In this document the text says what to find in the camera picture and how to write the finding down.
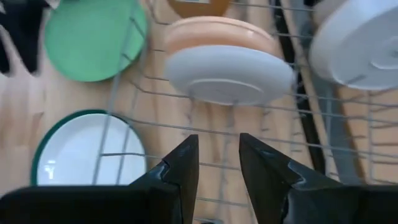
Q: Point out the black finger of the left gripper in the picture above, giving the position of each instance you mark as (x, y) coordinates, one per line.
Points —
(30, 56)
(4, 60)

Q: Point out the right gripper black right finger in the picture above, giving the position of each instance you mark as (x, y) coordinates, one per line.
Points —
(311, 205)

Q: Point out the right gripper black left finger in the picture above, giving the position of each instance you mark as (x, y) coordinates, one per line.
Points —
(93, 205)

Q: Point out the green rimmed white plate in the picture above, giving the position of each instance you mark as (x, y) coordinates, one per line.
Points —
(93, 40)

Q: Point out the dark rimmed white plate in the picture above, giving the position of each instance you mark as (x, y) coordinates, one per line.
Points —
(33, 171)

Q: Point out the white bowl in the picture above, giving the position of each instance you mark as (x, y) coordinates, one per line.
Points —
(357, 46)

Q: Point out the brown divided plate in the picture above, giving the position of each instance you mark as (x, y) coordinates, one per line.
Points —
(199, 8)

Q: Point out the peach plate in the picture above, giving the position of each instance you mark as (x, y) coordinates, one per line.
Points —
(217, 32)

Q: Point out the light wood desk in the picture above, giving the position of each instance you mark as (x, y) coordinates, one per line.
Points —
(385, 137)

